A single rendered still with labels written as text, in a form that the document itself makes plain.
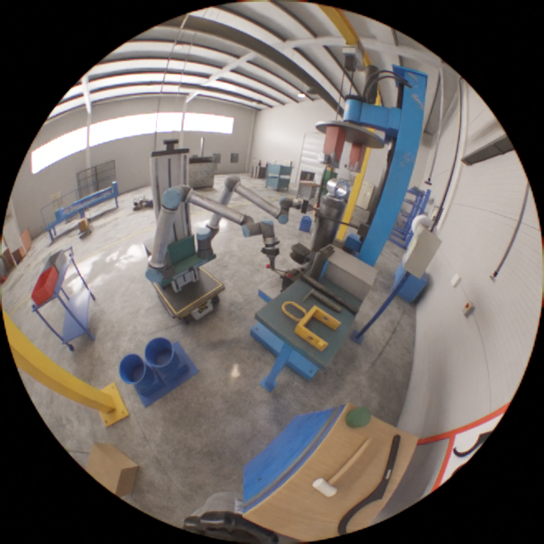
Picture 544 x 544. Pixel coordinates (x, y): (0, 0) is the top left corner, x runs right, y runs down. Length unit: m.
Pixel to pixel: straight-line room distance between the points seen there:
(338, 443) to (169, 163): 2.05
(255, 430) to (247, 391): 0.40
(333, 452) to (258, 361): 1.28
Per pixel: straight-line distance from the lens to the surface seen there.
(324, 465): 0.85
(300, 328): 0.72
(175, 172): 1.59
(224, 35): 5.85
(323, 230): 1.47
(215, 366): 1.80
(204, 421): 1.73
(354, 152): 1.63
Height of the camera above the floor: 1.69
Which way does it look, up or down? 38 degrees down
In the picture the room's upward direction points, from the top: 10 degrees clockwise
